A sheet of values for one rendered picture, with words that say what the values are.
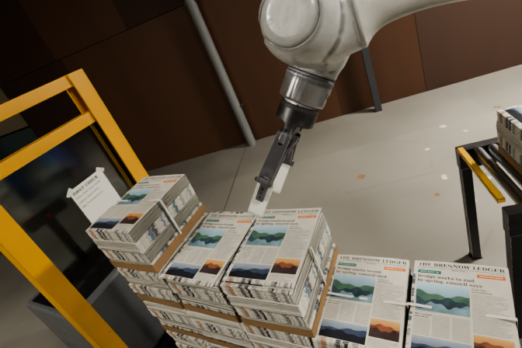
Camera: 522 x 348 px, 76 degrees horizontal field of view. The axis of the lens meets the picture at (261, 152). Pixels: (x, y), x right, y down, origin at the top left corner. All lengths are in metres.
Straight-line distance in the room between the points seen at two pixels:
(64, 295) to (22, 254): 0.28
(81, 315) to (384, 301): 1.38
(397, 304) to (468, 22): 3.81
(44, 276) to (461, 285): 1.66
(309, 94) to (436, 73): 4.16
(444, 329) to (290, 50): 1.03
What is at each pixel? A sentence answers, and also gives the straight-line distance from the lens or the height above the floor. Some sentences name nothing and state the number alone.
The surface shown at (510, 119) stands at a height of 1.03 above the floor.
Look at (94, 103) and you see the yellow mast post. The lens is 1.95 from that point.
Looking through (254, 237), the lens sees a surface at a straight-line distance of 1.34.
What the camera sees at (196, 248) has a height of 1.07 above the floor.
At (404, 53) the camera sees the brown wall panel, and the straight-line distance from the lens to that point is 4.53.
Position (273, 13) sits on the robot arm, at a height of 1.85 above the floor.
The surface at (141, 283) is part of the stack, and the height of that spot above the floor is 0.97.
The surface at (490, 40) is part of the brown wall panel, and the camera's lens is 4.82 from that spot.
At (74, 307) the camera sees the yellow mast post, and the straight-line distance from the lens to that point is 1.93.
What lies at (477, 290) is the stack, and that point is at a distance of 1.33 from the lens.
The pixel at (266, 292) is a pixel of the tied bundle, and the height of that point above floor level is 1.05.
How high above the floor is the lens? 1.88
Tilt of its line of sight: 25 degrees down
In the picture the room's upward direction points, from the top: 23 degrees counter-clockwise
